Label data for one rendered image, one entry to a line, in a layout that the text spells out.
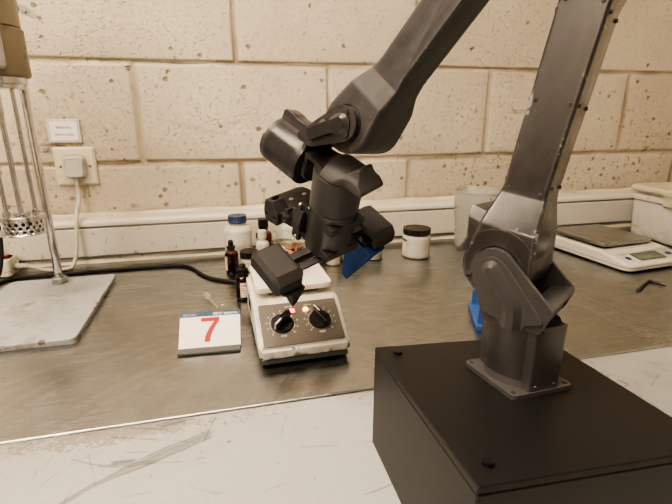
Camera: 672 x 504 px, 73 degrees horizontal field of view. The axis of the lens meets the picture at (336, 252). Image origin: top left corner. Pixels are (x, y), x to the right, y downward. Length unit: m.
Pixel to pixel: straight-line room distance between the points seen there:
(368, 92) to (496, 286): 0.21
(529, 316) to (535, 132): 0.14
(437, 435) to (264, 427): 0.25
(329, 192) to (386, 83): 0.12
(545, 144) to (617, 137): 1.26
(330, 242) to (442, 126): 0.82
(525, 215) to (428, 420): 0.17
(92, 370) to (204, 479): 0.28
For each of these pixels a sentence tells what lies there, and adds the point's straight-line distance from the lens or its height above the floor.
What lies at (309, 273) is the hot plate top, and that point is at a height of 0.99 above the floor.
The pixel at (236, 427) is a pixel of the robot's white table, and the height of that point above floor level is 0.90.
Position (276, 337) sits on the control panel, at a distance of 0.65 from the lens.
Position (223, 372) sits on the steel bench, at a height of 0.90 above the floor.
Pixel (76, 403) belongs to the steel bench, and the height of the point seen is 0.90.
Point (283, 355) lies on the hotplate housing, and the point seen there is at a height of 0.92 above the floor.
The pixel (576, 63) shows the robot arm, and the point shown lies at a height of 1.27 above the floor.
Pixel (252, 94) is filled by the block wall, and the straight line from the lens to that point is 1.16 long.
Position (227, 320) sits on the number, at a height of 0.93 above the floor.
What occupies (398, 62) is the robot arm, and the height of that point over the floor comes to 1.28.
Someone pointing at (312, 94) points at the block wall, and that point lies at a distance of 1.18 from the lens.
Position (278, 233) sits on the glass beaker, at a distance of 0.73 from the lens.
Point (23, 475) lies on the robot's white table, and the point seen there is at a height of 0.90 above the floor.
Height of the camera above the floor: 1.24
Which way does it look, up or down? 17 degrees down
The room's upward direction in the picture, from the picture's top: straight up
